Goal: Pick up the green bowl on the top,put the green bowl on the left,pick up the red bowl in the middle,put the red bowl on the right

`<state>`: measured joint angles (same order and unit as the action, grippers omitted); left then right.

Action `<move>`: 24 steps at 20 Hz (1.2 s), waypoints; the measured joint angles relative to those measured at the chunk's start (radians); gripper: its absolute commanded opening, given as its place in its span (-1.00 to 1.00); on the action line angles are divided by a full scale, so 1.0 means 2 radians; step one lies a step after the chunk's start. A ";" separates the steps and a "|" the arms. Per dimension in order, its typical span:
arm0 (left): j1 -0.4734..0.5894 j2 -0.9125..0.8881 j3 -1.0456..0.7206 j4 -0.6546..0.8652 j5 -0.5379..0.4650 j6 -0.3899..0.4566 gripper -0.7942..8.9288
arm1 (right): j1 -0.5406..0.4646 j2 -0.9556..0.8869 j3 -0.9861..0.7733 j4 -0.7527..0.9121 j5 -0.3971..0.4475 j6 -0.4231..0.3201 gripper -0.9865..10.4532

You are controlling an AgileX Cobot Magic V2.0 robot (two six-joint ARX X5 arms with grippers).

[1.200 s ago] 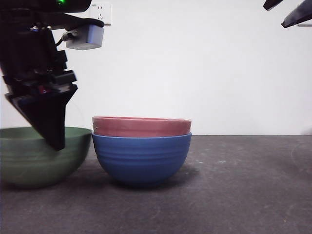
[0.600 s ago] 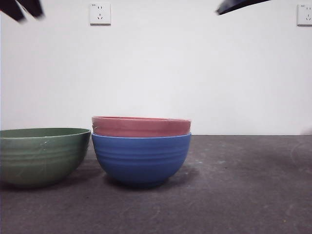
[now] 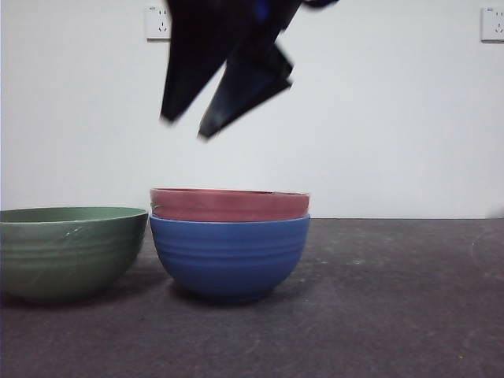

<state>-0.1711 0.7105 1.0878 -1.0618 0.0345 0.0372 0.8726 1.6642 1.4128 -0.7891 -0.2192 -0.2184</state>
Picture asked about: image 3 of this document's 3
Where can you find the blue ribbed bowl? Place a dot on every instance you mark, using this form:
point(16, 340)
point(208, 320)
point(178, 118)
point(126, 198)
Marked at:
point(230, 260)

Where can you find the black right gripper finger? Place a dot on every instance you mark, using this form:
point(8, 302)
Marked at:
point(248, 90)
point(197, 51)

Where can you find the red ribbed bowl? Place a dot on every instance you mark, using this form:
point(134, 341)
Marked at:
point(230, 204)

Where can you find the white wall socket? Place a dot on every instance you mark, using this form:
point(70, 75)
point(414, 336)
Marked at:
point(157, 25)
point(493, 23)

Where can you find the green ribbed bowl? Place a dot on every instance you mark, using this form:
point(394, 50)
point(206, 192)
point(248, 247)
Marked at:
point(67, 256)

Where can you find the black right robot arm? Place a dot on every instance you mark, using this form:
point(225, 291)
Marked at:
point(321, 2)

